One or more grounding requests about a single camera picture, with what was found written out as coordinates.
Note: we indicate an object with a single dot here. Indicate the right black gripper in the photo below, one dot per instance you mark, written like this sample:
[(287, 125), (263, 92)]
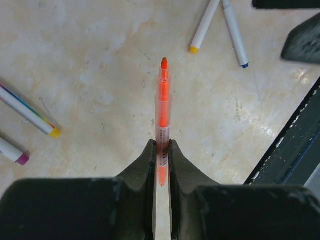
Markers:
[(303, 42)]

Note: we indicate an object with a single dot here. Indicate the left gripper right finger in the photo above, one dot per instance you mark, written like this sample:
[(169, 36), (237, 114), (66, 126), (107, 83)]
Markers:
[(185, 210)]

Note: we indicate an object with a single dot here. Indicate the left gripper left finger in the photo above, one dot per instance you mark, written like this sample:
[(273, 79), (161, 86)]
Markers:
[(132, 213)]

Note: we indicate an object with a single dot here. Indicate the orange pen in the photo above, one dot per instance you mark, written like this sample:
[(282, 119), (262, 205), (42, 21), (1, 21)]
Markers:
[(163, 113)]

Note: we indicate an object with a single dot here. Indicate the magenta marker pen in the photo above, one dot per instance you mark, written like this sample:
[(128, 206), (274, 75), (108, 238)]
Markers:
[(13, 153)]

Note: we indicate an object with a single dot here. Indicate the white pen yellow end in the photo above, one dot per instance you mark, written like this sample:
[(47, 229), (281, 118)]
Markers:
[(27, 112)]

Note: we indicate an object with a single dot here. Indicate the white pen blue end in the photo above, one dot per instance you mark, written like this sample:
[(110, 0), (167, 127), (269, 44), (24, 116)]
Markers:
[(235, 34)]

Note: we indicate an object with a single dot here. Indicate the white pen dark tip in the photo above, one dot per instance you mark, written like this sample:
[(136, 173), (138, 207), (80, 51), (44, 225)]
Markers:
[(203, 26)]

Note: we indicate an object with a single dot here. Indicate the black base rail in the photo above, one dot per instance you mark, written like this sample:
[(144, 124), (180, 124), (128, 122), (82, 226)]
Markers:
[(295, 153)]

